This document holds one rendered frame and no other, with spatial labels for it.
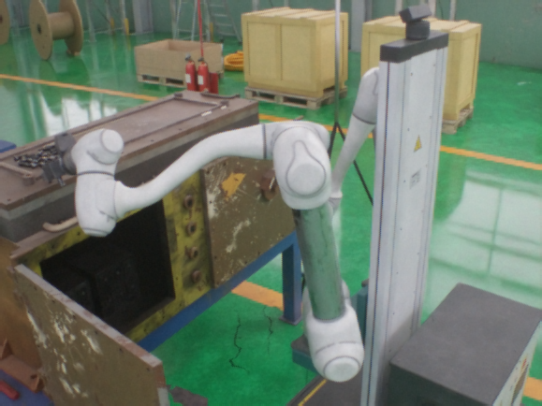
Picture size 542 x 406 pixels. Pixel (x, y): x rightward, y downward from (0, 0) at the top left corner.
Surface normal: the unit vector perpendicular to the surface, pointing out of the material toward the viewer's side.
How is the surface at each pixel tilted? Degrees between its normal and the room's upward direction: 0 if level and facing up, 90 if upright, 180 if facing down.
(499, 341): 0
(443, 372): 0
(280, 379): 0
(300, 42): 90
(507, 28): 90
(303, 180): 84
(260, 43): 90
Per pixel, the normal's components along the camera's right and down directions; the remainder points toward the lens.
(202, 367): -0.02, -0.90
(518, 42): -0.54, 0.37
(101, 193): 0.21, -0.24
